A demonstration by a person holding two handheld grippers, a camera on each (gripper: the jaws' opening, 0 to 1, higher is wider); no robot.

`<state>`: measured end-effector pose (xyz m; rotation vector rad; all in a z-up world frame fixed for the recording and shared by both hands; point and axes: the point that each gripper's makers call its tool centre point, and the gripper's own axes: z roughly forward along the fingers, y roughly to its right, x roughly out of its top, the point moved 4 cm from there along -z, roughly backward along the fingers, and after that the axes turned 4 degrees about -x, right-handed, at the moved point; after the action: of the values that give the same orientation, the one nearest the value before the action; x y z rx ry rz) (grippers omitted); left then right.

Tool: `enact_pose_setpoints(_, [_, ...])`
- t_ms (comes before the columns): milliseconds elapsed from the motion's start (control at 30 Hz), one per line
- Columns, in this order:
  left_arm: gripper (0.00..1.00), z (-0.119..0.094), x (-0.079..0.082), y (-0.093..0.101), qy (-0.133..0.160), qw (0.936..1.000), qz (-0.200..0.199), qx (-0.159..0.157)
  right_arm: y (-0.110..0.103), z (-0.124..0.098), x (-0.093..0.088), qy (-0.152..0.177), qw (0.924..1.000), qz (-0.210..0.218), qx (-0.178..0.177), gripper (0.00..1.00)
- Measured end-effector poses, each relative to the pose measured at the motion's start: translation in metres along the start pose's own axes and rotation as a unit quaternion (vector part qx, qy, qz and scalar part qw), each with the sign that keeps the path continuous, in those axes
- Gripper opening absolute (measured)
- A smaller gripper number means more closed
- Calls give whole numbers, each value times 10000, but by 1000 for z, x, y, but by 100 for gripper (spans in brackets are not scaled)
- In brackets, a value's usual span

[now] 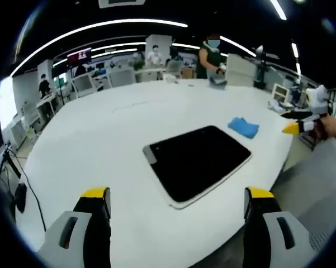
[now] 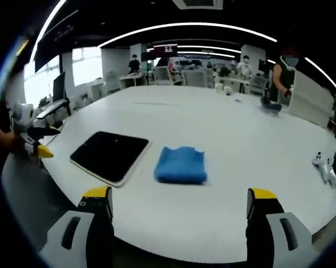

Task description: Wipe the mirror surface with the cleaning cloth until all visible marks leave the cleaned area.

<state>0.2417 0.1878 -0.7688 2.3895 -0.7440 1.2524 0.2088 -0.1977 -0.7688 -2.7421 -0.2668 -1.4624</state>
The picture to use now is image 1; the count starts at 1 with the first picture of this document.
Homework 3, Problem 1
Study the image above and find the grey cloth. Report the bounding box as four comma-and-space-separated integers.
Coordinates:
208, 75, 229, 90

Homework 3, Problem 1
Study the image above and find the white side desk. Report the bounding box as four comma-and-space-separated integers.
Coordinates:
35, 93, 59, 125

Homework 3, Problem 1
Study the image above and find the black tablet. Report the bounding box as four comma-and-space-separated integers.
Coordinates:
142, 125, 253, 210

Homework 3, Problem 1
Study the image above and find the black cable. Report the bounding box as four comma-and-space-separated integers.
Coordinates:
18, 164, 48, 232

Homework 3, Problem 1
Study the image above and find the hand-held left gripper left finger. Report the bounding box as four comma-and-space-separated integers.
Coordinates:
36, 186, 112, 268

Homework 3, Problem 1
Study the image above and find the person's right hand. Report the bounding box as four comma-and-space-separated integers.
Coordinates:
323, 114, 336, 139

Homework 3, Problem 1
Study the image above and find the white storage cabinet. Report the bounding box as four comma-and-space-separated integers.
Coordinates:
271, 83, 291, 106

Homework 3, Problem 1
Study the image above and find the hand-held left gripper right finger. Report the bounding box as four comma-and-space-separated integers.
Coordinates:
242, 186, 319, 268

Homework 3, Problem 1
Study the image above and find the black tripod stand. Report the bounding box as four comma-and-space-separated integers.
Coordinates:
0, 145, 27, 214

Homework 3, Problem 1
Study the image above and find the wall screen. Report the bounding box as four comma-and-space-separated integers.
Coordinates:
66, 47, 92, 69

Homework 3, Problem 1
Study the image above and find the blue cleaning cloth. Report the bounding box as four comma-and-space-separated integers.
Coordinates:
226, 116, 260, 139

